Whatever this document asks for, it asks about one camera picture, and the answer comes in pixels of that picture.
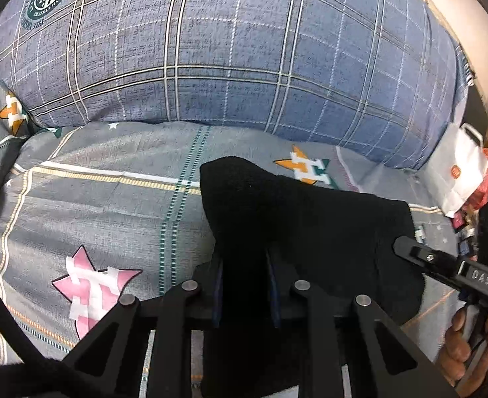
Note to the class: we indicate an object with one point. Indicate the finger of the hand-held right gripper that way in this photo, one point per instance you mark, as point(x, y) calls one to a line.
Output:
point(418, 253)

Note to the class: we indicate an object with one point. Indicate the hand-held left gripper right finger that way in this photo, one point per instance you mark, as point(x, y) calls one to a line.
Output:
point(273, 294)

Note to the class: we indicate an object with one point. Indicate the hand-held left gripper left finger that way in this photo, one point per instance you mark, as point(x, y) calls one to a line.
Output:
point(215, 298)

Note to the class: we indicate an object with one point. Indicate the black pants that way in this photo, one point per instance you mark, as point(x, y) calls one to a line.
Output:
point(331, 232)

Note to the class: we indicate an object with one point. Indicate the person's right hand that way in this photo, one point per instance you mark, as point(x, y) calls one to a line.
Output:
point(455, 348)

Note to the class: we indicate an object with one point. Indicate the small dark blue box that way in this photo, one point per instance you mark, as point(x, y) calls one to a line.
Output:
point(467, 245)

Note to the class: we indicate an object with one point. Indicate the small pink box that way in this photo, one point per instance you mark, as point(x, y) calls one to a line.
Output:
point(459, 222)

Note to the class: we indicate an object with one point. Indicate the red plastic bag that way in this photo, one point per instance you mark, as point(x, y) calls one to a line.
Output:
point(482, 192)

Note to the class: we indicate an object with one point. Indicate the white paper bag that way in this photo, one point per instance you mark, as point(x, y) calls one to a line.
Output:
point(459, 174)

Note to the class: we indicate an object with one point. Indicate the grey star-print bed sheet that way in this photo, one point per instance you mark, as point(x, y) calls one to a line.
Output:
point(103, 215)

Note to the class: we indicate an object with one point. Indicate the blue plaid quilt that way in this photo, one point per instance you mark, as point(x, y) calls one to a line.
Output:
point(227, 49)

